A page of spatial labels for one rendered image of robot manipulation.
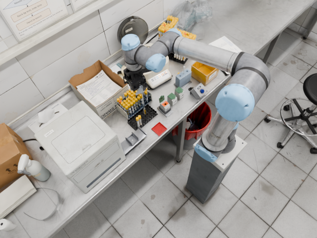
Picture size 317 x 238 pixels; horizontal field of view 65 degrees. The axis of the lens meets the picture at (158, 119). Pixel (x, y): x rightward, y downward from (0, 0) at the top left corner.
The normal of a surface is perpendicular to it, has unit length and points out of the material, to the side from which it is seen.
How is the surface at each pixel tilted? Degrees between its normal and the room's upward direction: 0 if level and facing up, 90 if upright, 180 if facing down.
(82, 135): 0
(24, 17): 93
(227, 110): 82
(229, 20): 0
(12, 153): 1
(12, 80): 90
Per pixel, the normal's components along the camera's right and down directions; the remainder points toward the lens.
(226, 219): -0.03, -0.52
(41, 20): 0.72, 0.62
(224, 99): -0.59, 0.62
